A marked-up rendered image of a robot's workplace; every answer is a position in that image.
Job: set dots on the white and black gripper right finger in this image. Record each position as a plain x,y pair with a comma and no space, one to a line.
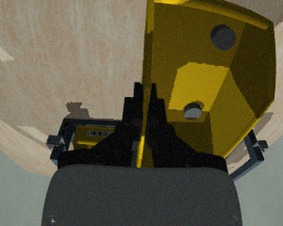
169,150

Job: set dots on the dark grey bin shelf rack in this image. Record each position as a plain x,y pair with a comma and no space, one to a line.
66,134

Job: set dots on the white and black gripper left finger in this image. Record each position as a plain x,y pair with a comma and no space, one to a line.
116,149

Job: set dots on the grey steel disc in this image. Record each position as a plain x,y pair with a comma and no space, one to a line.
192,111
222,37

